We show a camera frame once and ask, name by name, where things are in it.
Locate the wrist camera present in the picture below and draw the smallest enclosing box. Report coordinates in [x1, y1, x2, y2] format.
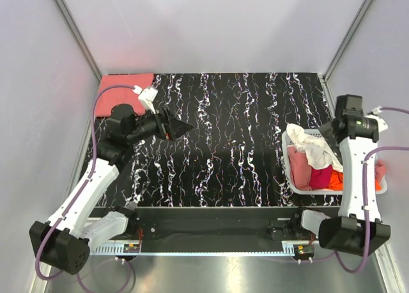
[366, 106, 389, 133]
[133, 85, 158, 113]

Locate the magenta t shirt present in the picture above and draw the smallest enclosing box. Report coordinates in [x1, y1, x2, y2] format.
[309, 165, 332, 189]

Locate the white t shirt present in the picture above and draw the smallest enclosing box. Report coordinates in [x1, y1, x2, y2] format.
[286, 123, 343, 172]

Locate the pink t shirt in basket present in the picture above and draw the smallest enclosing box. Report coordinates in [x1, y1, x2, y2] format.
[287, 146, 312, 191]

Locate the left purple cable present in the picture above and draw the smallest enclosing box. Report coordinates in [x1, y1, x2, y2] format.
[34, 84, 137, 292]

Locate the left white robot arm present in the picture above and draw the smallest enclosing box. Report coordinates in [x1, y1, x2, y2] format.
[29, 104, 193, 280]

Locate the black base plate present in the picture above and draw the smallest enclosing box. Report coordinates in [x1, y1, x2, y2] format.
[137, 207, 314, 256]

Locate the white plastic laundry basket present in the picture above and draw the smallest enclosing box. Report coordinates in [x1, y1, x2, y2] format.
[281, 129, 389, 196]

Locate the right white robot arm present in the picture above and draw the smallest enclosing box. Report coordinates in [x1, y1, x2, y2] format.
[290, 95, 390, 257]

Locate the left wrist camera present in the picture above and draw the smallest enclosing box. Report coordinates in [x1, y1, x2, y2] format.
[133, 85, 158, 113]

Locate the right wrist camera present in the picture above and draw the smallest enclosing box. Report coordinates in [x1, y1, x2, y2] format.
[366, 106, 389, 133]

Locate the folded pink t shirt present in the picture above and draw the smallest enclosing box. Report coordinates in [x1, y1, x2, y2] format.
[95, 74, 154, 117]

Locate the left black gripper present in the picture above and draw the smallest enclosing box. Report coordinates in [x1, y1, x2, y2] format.
[127, 104, 194, 145]

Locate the orange t shirt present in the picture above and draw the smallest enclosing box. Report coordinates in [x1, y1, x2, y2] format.
[326, 170, 382, 191]

